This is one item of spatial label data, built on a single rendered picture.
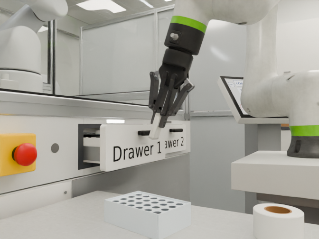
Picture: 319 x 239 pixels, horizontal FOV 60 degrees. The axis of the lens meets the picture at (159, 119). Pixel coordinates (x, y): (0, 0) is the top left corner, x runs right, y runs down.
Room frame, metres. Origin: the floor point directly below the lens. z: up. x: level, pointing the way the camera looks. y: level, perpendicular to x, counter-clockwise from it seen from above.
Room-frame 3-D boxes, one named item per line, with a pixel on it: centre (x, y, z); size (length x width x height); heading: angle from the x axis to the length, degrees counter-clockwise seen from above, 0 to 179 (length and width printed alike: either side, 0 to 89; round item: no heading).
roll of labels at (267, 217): (0.42, -0.18, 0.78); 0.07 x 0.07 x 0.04
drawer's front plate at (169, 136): (1.07, -0.04, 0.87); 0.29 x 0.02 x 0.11; 150
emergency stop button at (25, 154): (0.49, 0.24, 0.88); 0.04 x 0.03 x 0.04; 150
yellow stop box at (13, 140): (0.50, 0.27, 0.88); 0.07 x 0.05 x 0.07; 150
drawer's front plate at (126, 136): (0.77, 0.06, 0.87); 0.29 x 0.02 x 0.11; 150
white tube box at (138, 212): (0.47, 0.02, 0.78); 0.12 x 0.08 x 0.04; 50
